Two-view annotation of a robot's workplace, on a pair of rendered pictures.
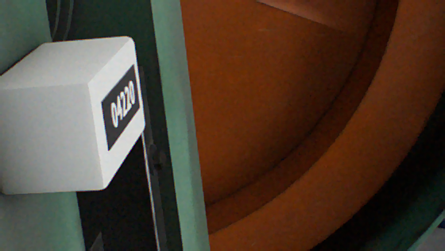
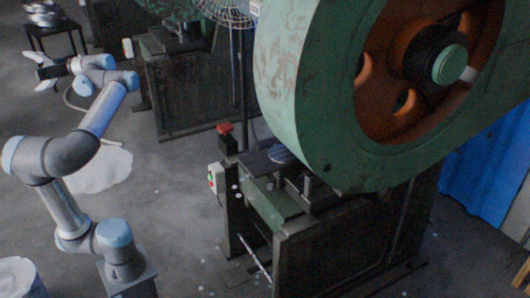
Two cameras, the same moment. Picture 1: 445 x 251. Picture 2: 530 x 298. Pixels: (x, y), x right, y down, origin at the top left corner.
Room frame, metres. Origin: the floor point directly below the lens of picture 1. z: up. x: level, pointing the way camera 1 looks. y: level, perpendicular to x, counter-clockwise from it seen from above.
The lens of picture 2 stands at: (1.45, -0.81, 1.72)
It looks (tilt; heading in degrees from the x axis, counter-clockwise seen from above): 36 degrees down; 141
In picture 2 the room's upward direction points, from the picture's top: straight up
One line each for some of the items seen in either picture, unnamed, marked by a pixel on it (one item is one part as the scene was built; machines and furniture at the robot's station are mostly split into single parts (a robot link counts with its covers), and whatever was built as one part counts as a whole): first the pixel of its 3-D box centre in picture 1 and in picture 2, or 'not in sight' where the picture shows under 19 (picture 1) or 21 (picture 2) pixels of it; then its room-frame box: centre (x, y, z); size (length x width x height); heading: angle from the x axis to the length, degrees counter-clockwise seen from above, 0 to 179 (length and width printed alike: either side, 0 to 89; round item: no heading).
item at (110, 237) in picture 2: not in sight; (114, 238); (0.35, -0.62, 0.62); 0.13 x 0.12 x 0.14; 46
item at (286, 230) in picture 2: not in sight; (368, 230); (0.81, 0.27, 0.45); 0.92 x 0.12 x 0.90; 80
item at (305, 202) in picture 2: not in sight; (308, 165); (0.52, 0.18, 0.67); 0.45 x 0.30 x 0.06; 170
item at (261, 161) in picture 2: not in sight; (272, 170); (0.50, 0.01, 0.72); 0.25 x 0.14 x 0.14; 80
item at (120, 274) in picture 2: not in sight; (122, 259); (0.35, -0.62, 0.50); 0.15 x 0.15 x 0.10
